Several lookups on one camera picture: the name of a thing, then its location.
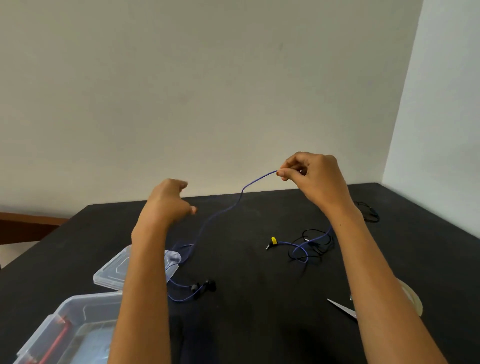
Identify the person's left hand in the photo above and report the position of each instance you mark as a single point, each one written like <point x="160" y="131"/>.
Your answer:
<point x="161" y="210"/>

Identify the person's right hand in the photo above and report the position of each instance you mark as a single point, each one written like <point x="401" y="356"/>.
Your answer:
<point x="322" y="183"/>

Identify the clear plastic box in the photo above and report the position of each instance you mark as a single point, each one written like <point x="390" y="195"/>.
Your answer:
<point x="86" y="311"/>

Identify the clear tape roll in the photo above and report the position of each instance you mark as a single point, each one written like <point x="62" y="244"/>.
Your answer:
<point x="414" y="300"/>

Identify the person's right forearm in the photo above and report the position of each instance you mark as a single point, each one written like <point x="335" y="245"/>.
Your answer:
<point x="375" y="292"/>

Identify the person's left forearm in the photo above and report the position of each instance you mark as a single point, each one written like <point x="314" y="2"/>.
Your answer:
<point x="142" y="300"/>

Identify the clear plastic lid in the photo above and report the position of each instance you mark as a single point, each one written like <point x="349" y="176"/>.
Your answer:
<point x="112" y="270"/>

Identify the brown wooden furniture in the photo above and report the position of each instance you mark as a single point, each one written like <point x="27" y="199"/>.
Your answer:
<point x="22" y="227"/>

